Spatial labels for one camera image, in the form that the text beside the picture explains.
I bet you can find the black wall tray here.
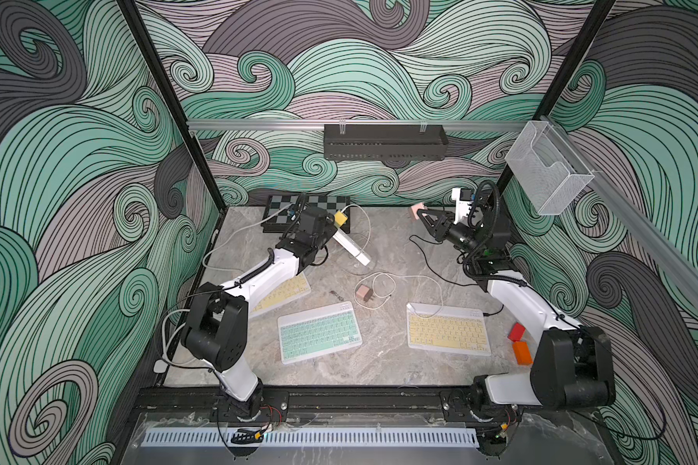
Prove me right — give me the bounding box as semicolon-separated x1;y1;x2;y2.
323;123;449;167

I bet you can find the orange red tool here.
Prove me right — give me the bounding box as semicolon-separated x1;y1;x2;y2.
507;323;533;366

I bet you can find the black chessboard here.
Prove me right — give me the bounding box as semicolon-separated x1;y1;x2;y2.
261;194;353;234

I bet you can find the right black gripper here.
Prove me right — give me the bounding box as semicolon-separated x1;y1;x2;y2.
425;206;486;261

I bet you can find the white slotted cable duct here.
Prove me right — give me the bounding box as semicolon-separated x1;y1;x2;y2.
141;426;480;449

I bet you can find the yellow keyboard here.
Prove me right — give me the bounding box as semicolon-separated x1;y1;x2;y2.
249;273;311;319
406;302;492;357

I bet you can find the yellow charger adapter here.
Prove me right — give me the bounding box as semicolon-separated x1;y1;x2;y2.
333;211;348;227

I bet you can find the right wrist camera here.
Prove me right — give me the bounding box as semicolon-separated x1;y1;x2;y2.
451;188;475;224

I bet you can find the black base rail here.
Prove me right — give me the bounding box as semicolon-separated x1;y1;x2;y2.
130;386;594;424

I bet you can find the yellow keyboard left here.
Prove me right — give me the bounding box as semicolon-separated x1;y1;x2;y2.
249;273;311;319

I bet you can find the white power strip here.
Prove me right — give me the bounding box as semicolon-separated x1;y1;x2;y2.
333;229;371;265

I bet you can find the clear plastic wall bin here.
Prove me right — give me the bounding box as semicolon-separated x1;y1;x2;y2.
505;120;594;216

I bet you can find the pink charger adapter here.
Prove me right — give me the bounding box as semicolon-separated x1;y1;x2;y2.
410;203;426;220
355;284;374;303

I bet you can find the black charging cable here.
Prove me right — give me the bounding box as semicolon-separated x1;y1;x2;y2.
408;202;504;318

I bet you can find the yellow keyboard right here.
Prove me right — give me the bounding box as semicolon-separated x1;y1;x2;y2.
406;302;492;357

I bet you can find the green wireless keyboard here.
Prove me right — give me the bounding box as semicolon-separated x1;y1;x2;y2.
277;302;363;365

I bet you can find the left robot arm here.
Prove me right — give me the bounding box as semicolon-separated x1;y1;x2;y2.
180;205;339;402

